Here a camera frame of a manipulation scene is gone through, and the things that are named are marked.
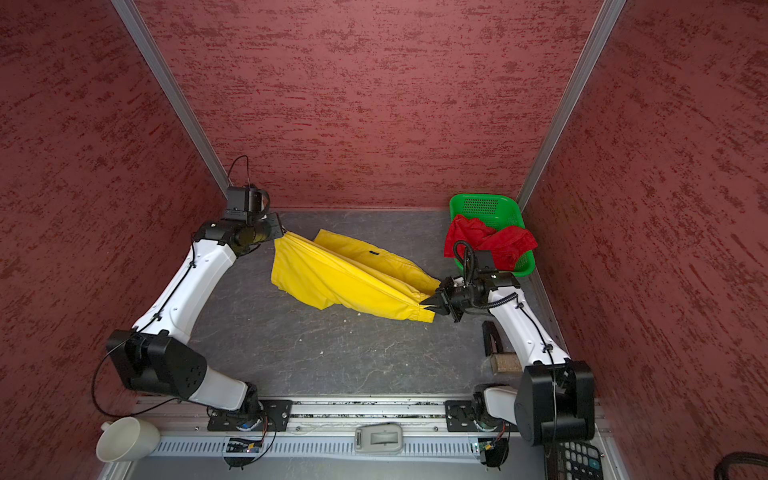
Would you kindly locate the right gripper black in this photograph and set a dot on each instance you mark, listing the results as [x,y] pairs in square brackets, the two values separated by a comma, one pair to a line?
[443,296]

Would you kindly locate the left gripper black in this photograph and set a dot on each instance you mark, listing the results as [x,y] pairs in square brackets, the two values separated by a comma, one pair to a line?
[275,231]

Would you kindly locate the yellow shorts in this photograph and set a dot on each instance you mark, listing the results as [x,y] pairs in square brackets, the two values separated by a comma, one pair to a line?
[334,269]

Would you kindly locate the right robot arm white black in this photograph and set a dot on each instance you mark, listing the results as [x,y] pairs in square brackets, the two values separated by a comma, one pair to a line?
[554,400]

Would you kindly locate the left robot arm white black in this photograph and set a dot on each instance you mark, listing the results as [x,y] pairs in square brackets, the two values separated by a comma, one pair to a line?
[154,356]

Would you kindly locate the red shorts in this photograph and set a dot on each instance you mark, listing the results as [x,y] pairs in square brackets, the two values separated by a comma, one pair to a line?
[507,246]

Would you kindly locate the small wooden block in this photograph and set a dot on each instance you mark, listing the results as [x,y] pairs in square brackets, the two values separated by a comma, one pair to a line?
[505,363]

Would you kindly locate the green plastic basket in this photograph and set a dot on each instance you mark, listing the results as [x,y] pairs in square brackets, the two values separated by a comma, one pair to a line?
[497,212]

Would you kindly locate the grey tape dispenser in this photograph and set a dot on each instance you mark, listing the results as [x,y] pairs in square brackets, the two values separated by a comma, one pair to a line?
[379,439]

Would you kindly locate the black calculator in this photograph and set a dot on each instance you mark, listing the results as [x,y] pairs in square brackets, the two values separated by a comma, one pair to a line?
[573,461]

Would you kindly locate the white ceramic cup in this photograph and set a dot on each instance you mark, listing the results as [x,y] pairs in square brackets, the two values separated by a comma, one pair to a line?
[127,439]

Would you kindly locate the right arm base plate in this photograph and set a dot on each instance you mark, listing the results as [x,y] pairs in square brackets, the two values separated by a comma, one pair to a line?
[471,416]

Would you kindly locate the aluminium rail frame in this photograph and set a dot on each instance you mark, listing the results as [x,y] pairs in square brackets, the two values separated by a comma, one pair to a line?
[327,416]

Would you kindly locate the left corner aluminium post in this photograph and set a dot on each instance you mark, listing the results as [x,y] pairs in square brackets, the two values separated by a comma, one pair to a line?
[139,32]

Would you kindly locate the corner aluminium post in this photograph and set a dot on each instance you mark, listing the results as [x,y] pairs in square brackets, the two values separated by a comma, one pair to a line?
[597,39]
[139,32]

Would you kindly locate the right circuit board with wires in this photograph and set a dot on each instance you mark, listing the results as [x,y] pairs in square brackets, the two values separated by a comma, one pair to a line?
[494,453]

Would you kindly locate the circuit board with wires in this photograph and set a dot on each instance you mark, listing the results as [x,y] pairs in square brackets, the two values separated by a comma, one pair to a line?
[494,453]
[243,447]

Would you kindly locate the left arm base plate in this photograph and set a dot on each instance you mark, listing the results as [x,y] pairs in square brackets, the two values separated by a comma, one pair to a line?
[273,414]

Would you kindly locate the white slotted cable duct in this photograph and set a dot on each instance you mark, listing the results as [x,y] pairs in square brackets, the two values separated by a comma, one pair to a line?
[421,448]

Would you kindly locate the left circuit board with wires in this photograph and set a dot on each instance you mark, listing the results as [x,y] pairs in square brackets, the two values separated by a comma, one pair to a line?
[243,447]

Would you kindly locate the right corner aluminium post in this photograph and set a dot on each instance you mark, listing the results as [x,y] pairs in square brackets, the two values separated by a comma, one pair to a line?
[597,39]

